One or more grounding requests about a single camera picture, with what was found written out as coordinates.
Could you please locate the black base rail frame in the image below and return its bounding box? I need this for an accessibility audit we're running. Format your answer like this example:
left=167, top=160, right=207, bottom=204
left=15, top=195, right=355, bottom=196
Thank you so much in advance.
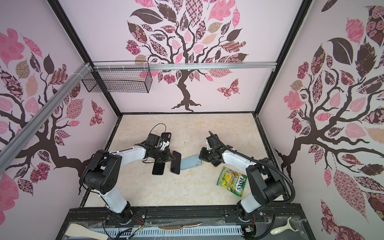
left=56, top=204, right=315, bottom=240

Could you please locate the aluminium rail back wall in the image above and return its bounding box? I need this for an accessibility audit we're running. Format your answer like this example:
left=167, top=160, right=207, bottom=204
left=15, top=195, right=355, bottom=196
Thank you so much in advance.
left=93, top=62, right=277, bottom=71

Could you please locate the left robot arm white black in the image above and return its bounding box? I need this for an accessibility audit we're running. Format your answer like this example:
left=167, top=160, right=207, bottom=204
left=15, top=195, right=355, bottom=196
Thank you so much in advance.
left=81, top=132, right=176, bottom=224

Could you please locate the light blue phone case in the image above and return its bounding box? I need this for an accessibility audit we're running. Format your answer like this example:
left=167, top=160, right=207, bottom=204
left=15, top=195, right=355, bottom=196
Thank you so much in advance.
left=180, top=155, right=202, bottom=171

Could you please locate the aluminium rail wall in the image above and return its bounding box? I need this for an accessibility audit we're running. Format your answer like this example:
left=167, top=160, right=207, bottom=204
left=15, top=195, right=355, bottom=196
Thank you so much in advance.
left=1, top=63, right=91, bottom=172
left=93, top=62, right=277, bottom=71

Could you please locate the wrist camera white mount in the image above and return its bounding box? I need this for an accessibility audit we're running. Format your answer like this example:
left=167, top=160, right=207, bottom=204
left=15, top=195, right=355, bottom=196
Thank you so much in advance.
left=207, top=131, right=217, bottom=146
left=158, top=139, right=170, bottom=151

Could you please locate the black phone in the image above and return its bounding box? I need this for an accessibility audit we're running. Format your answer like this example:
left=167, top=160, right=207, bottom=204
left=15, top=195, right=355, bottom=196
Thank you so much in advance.
left=170, top=151, right=182, bottom=175

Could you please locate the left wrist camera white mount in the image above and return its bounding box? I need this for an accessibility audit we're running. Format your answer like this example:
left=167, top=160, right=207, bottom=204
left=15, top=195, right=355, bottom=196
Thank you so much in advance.
left=158, top=139, right=170, bottom=151

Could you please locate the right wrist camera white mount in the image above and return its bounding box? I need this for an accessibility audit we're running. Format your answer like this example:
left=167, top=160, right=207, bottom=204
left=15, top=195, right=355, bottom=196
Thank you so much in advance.
left=207, top=131, right=217, bottom=146

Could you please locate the white perforated cable tray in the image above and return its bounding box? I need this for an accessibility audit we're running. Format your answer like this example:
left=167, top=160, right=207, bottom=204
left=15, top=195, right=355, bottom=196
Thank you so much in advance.
left=90, top=226, right=242, bottom=238

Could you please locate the black smartphone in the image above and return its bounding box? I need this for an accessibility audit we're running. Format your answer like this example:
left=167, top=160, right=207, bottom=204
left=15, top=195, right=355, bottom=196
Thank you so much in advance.
left=152, top=163, right=166, bottom=176

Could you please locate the wooden knife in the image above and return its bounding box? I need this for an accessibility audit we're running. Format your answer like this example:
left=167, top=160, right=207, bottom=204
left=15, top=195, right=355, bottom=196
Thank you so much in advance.
left=159, top=222, right=203, bottom=231

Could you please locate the black phone case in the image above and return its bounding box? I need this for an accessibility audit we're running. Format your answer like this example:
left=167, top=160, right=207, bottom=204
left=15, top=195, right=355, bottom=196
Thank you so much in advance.
left=161, top=133, right=172, bottom=145

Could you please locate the green yellow candy bag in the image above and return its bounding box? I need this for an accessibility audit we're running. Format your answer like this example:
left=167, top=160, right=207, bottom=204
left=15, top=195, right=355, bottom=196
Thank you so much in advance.
left=217, top=167, right=248, bottom=197

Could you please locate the black wire basket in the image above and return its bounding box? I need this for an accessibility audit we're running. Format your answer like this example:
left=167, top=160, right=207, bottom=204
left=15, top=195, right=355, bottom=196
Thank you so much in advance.
left=82, top=60, right=153, bottom=94

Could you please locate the aluminium rail left wall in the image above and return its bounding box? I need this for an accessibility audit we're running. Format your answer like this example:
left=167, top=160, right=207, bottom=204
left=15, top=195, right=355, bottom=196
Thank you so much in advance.
left=1, top=63, right=91, bottom=172

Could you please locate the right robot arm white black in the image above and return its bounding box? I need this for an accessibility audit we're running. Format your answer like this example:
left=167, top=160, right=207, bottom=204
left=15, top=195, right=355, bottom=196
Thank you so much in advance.
left=199, top=132, right=296, bottom=221

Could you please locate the white spatula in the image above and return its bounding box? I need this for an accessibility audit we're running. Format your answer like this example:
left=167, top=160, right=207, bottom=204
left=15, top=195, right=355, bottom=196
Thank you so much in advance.
left=65, top=223, right=109, bottom=240

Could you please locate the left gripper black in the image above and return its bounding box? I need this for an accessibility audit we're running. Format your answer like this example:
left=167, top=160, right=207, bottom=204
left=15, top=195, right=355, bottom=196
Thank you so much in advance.
left=150, top=147, right=175, bottom=164

